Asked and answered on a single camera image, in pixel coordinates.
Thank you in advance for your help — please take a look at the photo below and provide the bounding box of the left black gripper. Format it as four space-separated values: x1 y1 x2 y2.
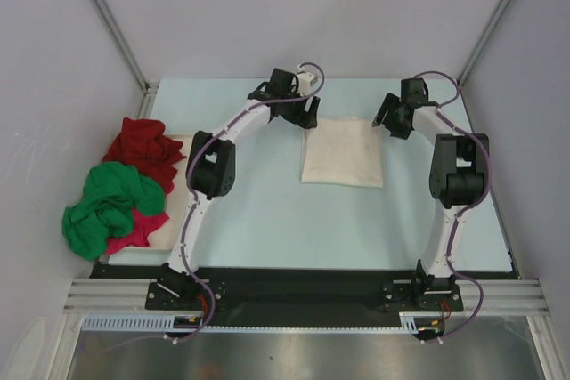
281 86 319 130

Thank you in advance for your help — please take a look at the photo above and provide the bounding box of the cream white t shirt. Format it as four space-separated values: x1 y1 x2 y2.
300 117 384 189

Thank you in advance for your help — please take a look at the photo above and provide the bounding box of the dark red t shirt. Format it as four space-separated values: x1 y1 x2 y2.
102 117 185 194

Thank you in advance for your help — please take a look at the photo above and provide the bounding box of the green t shirt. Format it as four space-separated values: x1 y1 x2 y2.
61 161 166 261

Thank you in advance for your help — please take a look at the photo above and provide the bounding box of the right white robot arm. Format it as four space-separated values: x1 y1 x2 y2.
372 77 492 310

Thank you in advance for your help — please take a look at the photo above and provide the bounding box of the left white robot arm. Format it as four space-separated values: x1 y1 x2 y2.
157 61 325 309

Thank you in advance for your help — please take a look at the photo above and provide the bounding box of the magenta pink t shirt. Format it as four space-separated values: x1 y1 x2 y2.
105 208 169 255

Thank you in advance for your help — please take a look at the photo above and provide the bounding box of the cream plastic tray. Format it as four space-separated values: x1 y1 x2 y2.
118 135 191 253

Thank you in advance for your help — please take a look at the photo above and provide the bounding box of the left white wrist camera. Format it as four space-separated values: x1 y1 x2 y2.
295 65 319 97

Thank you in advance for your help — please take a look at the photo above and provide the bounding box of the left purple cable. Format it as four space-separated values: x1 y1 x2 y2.
179 61 325 283

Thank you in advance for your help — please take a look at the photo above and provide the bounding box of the aluminium front rail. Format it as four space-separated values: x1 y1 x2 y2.
63 279 549 316

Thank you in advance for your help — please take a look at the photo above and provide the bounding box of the right aluminium frame post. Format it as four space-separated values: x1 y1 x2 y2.
457 0 515 86

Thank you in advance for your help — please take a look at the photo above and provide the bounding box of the aluminium frame post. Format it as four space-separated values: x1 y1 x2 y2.
457 0 515 86
89 0 149 93

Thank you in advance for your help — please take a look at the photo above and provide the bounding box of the white slotted cable duct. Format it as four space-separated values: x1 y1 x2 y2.
82 314 427 334

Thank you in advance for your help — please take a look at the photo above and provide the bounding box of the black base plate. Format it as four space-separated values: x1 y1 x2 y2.
90 263 517 329

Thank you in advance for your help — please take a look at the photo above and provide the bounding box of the left aluminium frame post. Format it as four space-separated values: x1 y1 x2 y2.
89 0 149 93

